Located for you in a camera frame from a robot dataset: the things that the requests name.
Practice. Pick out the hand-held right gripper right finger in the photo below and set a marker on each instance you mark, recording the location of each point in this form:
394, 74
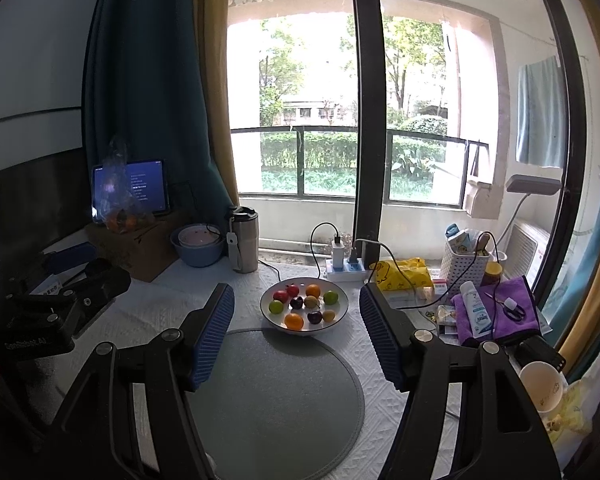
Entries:
380, 340

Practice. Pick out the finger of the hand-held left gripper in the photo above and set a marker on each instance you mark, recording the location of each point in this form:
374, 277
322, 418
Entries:
102, 280
70, 256

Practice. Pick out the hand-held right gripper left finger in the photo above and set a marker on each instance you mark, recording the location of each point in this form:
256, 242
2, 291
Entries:
212, 335

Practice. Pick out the yellow apricot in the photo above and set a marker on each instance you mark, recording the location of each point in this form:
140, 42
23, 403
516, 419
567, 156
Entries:
328, 315
310, 301

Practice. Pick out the green apple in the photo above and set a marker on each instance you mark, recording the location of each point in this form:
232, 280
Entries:
331, 297

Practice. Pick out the dark red plum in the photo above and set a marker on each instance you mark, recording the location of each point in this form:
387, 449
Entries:
315, 317

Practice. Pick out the small green plum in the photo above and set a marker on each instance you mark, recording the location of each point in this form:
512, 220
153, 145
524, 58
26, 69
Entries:
276, 307

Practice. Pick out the white plate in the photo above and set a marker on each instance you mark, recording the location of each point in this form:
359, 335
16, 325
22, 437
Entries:
302, 331

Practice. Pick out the red apple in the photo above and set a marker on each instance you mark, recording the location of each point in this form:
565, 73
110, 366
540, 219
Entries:
280, 295

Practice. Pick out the orange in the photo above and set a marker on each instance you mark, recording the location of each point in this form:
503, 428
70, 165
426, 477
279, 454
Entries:
313, 290
293, 321

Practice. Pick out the dark purple plum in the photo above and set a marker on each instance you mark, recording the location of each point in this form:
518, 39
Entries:
296, 302

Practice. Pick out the small red plum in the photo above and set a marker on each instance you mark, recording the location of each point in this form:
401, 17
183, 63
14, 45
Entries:
292, 290

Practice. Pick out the cardboard box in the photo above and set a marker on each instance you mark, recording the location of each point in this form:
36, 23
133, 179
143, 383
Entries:
140, 252

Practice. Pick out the white flat box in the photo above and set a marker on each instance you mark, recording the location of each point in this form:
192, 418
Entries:
415, 296

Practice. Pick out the white textured tablecloth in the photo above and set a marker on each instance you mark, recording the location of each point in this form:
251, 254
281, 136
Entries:
155, 305

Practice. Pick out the clear plastic bag of oranges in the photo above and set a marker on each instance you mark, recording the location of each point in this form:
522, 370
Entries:
120, 210

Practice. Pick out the yellow plastic bag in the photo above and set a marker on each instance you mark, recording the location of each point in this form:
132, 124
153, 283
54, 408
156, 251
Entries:
405, 275

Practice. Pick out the white power strip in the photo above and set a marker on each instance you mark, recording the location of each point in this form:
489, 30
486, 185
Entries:
345, 275

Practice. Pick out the blue bowl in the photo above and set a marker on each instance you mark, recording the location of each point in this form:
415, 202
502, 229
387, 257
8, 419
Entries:
195, 258

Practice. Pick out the red and white box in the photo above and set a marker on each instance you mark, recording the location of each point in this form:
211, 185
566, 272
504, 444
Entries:
440, 288

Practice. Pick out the stainless steel tumbler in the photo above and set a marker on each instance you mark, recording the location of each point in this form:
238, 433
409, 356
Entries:
245, 250

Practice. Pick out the round grey mat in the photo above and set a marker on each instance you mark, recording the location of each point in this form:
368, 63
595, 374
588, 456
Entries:
280, 400

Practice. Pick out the white charger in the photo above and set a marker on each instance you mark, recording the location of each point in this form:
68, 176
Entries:
338, 255

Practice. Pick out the small white bowl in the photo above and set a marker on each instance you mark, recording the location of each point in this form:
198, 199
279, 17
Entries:
195, 236

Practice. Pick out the white tube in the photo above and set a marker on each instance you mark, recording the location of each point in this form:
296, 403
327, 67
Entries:
480, 315

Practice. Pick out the tablet computer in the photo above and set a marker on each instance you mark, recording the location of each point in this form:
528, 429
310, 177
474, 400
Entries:
145, 185

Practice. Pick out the white woven basket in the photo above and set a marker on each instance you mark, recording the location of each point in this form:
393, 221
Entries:
460, 266

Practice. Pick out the purple cloth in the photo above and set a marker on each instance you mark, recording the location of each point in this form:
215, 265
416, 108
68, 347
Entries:
502, 331

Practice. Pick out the small printed carton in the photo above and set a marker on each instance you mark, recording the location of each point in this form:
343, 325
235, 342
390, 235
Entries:
463, 241

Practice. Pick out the blue capped bottle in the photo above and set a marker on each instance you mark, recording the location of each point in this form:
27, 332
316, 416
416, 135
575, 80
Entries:
451, 230

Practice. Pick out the amber jar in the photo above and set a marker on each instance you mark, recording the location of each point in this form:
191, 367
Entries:
492, 273

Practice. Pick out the black scissors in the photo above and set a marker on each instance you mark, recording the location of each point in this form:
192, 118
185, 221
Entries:
514, 311

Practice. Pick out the black box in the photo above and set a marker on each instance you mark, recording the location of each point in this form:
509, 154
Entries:
537, 352

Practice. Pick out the white outdoor unit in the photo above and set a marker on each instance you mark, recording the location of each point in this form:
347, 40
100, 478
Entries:
522, 249

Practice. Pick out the balcony railing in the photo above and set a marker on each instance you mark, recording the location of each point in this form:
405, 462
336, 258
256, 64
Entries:
300, 170

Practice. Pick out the crumpled tissue paper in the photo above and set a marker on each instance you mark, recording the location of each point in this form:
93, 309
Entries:
580, 402

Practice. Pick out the teal curtain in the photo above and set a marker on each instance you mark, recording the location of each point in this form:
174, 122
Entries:
145, 60

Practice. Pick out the white desk lamp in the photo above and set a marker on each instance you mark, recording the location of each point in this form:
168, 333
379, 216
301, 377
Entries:
532, 183

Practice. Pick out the yellow curtain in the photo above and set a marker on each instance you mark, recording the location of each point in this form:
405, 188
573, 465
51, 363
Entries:
212, 60

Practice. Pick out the light blue hanging towel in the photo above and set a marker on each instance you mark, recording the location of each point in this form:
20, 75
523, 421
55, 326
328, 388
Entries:
540, 110

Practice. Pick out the dark window frame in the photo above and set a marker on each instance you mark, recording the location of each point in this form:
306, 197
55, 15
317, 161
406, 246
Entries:
367, 110
560, 110

